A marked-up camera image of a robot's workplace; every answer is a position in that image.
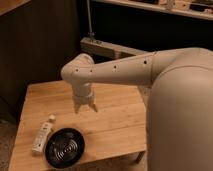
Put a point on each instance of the wooden table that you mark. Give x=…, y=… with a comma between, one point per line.
x=117, y=128

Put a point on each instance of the upper wooden shelf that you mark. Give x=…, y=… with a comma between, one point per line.
x=187, y=8

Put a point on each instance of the metal pole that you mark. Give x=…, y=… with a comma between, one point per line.
x=91, y=33

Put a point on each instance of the black ceramic bowl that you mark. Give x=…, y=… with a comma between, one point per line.
x=64, y=148

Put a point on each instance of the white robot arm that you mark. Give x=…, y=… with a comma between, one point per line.
x=179, y=117

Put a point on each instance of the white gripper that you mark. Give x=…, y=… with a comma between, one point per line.
x=83, y=94

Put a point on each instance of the long grey bench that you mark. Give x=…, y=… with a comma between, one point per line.
x=106, y=49

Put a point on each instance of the white plastic bottle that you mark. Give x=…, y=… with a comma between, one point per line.
x=42, y=135

